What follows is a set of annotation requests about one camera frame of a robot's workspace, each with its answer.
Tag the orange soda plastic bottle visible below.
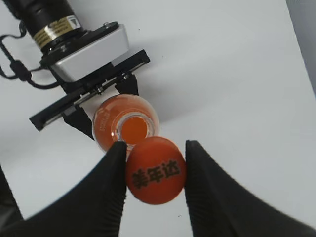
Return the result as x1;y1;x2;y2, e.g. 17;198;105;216
92;94;159;152

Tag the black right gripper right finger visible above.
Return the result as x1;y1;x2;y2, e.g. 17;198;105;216
184;140;316;237

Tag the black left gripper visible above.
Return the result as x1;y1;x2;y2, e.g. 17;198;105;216
29;50;150;140

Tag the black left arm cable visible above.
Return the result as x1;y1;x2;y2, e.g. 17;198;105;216
0;23;61;89

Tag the orange bottle cap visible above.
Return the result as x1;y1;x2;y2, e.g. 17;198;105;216
125;136;187;205

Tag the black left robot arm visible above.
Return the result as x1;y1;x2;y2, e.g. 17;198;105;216
0;0;150;137

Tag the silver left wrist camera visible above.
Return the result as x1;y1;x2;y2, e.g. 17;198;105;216
47;24;129;83

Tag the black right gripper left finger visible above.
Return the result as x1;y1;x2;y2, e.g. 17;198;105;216
0;142;126;237

